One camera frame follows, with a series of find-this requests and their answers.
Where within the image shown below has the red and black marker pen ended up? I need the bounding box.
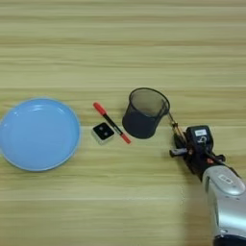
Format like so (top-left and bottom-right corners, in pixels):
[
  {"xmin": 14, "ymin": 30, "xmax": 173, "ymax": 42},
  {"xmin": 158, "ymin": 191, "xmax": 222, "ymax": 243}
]
[{"xmin": 92, "ymin": 101, "xmax": 133, "ymax": 145}]

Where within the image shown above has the black box with white label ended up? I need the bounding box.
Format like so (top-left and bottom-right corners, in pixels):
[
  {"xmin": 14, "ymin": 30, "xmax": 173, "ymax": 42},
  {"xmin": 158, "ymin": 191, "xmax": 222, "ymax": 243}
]
[{"xmin": 185, "ymin": 125, "xmax": 214, "ymax": 152}]

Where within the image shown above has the black mesh pen cup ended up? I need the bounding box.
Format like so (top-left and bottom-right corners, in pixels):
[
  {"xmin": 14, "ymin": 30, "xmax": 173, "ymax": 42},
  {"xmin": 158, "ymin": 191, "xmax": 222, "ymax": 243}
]
[{"xmin": 121, "ymin": 86, "xmax": 171, "ymax": 140}]

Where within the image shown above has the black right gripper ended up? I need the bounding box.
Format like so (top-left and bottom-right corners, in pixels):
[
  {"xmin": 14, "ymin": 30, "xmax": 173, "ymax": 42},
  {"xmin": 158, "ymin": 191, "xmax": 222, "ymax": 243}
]
[{"xmin": 169, "ymin": 132, "xmax": 227, "ymax": 181}]

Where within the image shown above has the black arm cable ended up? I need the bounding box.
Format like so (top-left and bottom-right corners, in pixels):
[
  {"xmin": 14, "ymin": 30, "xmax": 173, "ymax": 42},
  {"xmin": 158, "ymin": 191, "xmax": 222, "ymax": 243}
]
[{"xmin": 220, "ymin": 154, "xmax": 242, "ymax": 178}]

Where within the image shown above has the small black white square box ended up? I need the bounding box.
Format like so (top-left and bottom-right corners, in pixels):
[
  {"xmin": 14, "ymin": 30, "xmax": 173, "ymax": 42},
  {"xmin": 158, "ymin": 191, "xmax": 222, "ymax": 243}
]
[{"xmin": 90, "ymin": 121, "xmax": 115, "ymax": 145}]

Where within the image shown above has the round blue plate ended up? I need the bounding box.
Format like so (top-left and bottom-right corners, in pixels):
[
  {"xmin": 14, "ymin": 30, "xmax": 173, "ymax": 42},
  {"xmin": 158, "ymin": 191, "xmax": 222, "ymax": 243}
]
[{"xmin": 0, "ymin": 97, "xmax": 82, "ymax": 173}]

